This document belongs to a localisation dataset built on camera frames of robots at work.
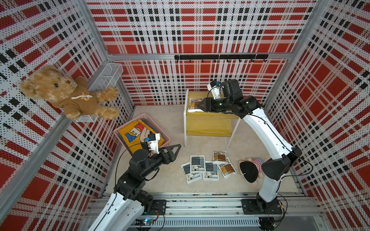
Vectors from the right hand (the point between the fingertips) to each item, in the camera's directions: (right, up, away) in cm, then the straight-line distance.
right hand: (203, 105), depth 71 cm
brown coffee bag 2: (+12, -31, +19) cm, 38 cm away
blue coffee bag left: (-7, -41, +12) cm, 43 cm away
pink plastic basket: (-23, -20, +22) cm, 38 cm away
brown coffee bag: (-5, +2, +3) cm, 6 cm away
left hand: (-12, -20, -3) cm, 24 cm away
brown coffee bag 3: (+15, -37, +13) cm, 42 cm away
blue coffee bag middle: (-2, -35, +16) cm, 38 cm away
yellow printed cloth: (-44, -16, +24) cm, 53 cm away
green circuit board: (-28, -58, -1) cm, 64 cm away
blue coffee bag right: (+6, -38, +13) cm, 41 cm away
